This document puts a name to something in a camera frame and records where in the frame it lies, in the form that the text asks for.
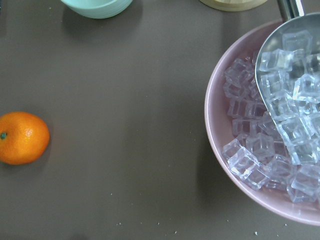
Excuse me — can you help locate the wooden stand with base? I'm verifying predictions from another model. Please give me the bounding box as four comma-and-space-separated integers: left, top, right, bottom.
200, 0, 267, 12

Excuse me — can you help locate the orange fruit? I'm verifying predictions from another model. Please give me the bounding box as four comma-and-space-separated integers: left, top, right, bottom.
0, 111, 50, 165

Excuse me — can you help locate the steel ice scoop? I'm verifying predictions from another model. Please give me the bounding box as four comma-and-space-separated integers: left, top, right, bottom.
255, 0, 320, 165

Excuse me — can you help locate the green bowl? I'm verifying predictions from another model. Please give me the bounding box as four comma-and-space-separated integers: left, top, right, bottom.
61, 0, 133, 19

